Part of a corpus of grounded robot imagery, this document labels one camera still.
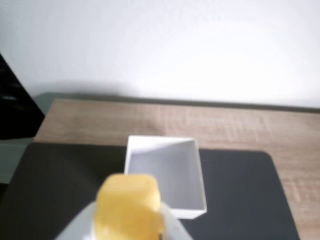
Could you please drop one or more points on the white open box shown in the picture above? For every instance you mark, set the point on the white open box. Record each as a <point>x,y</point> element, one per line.
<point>180,175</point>

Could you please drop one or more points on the dark grey table mat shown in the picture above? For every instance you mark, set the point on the dark grey table mat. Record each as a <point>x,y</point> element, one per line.
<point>245,200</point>

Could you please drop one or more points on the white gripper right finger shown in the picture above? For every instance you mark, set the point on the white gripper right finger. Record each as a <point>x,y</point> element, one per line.
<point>175,230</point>

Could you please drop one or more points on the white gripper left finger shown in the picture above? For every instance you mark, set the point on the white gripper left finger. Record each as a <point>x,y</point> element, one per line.
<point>77,227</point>

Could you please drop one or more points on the yellow cube block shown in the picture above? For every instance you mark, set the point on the yellow cube block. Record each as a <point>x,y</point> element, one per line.
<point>127,207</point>

